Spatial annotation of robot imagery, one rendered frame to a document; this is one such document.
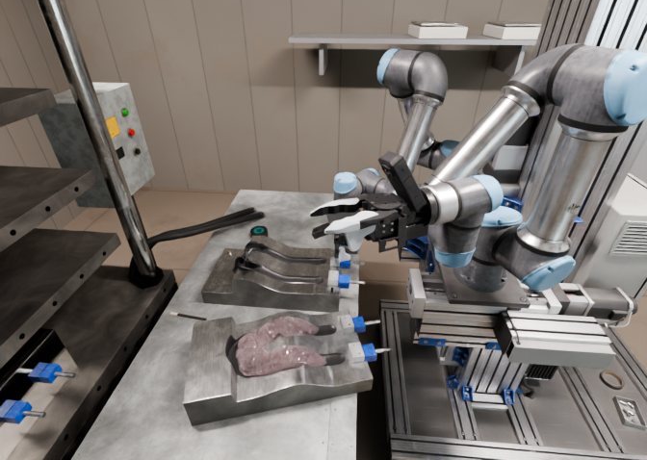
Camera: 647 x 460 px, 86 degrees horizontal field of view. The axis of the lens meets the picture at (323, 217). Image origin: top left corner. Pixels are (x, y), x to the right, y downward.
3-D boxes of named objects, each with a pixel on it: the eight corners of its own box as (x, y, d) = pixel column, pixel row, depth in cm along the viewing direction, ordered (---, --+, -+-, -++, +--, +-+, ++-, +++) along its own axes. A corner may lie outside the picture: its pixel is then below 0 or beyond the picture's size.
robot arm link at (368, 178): (388, 192, 126) (369, 204, 119) (364, 183, 132) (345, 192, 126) (391, 173, 121) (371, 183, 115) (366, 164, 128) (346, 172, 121)
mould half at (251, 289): (342, 266, 147) (343, 240, 140) (338, 313, 125) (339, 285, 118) (226, 258, 151) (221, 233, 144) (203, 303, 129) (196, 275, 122)
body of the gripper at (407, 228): (376, 254, 60) (435, 239, 63) (377, 209, 56) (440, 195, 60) (357, 235, 66) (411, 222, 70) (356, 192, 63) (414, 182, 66)
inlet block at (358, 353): (387, 346, 110) (389, 336, 107) (394, 361, 106) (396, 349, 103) (348, 354, 108) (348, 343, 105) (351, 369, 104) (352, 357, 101)
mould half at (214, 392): (348, 320, 123) (349, 297, 117) (372, 390, 101) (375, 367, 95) (199, 345, 114) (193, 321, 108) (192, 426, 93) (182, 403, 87)
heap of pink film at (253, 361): (317, 321, 115) (317, 305, 110) (328, 370, 100) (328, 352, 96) (236, 335, 110) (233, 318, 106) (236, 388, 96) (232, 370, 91)
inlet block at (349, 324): (376, 320, 119) (377, 309, 116) (381, 332, 115) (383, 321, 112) (339, 326, 117) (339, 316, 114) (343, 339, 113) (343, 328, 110)
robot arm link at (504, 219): (488, 234, 109) (500, 195, 101) (523, 260, 98) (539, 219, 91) (456, 242, 105) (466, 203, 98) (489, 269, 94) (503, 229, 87)
